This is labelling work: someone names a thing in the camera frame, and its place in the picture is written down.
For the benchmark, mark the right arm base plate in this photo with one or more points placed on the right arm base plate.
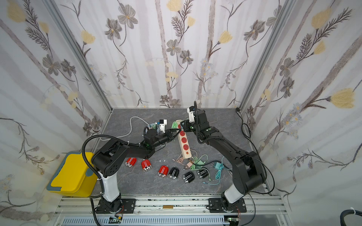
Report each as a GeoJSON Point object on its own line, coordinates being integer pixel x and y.
{"type": "Point", "coordinates": [221, 205]}

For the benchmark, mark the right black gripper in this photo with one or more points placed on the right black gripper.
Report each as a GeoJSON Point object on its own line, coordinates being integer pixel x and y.
{"type": "Point", "coordinates": [188, 125]}

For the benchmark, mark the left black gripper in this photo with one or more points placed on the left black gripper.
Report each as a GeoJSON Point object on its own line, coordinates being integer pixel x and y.
{"type": "Point", "coordinates": [168, 135]}

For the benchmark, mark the teal charger end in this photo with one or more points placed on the teal charger end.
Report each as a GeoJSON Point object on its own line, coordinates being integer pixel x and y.
{"type": "Point", "coordinates": [218, 166]}

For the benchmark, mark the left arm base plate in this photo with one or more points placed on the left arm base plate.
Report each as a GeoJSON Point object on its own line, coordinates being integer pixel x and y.
{"type": "Point", "coordinates": [125, 206]}

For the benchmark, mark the blue round power cube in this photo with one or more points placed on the blue round power cube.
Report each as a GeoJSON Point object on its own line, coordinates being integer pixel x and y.
{"type": "Point", "coordinates": [152, 126]}

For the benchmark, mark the light green charger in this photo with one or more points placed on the light green charger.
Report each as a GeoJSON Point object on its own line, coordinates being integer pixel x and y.
{"type": "Point", "coordinates": [198, 162]}

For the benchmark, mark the red shaver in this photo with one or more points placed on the red shaver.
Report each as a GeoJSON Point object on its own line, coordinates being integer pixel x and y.
{"type": "Point", "coordinates": [163, 171]}
{"type": "Point", "coordinates": [131, 162]}
{"type": "Point", "coordinates": [146, 165]}

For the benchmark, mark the beige power strip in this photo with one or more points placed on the beige power strip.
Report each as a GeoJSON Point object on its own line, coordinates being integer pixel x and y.
{"type": "Point", "coordinates": [183, 141]}

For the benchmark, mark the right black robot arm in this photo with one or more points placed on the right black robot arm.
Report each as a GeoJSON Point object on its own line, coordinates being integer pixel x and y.
{"type": "Point", "coordinates": [248, 172]}

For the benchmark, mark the yellow lidded box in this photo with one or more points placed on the yellow lidded box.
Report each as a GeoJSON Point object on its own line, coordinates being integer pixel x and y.
{"type": "Point", "coordinates": [73, 178]}

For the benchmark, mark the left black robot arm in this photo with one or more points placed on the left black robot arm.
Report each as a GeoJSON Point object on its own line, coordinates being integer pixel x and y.
{"type": "Point", "coordinates": [108, 160]}

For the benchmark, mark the black shaver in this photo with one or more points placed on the black shaver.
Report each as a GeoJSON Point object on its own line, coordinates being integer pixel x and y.
{"type": "Point", "coordinates": [188, 177]}
{"type": "Point", "coordinates": [203, 173]}
{"type": "Point", "coordinates": [174, 173]}

